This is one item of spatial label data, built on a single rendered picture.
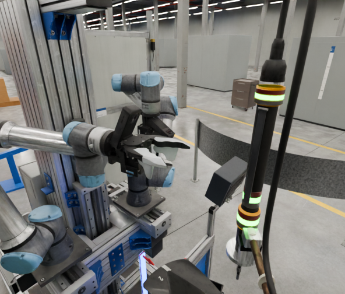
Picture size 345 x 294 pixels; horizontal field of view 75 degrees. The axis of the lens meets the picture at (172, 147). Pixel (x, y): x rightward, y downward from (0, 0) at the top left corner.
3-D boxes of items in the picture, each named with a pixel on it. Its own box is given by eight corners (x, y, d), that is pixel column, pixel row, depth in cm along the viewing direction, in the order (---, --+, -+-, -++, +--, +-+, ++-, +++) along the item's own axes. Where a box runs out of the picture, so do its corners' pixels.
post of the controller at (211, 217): (210, 237, 131) (213, 210, 123) (206, 234, 133) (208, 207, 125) (213, 234, 133) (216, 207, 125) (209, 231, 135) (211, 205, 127)
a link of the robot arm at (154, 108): (164, 101, 90) (149, 104, 85) (164, 112, 92) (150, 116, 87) (150, 98, 95) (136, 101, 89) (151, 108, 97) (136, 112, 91)
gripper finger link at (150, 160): (167, 186, 47) (145, 168, 54) (166, 161, 45) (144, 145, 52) (154, 191, 46) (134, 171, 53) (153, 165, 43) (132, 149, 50)
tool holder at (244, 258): (264, 277, 45) (274, 241, 41) (229, 274, 46) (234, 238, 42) (254, 241, 54) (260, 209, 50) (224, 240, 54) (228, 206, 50)
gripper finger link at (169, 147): (189, 159, 59) (154, 158, 59) (190, 138, 56) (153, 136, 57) (189, 165, 56) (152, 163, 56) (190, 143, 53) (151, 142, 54)
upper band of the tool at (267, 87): (286, 107, 35) (290, 88, 34) (257, 107, 35) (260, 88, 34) (277, 101, 39) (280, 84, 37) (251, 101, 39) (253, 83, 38)
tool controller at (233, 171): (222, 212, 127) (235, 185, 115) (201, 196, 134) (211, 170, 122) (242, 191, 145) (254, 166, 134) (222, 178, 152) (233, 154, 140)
